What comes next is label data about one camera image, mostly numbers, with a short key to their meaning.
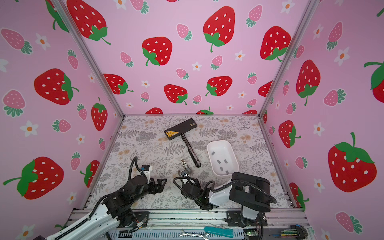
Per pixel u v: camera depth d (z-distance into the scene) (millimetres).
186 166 906
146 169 716
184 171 747
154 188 703
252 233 704
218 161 949
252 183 471
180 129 1115
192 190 628
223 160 958
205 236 699
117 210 562
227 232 703
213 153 985
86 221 504
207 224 731
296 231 688
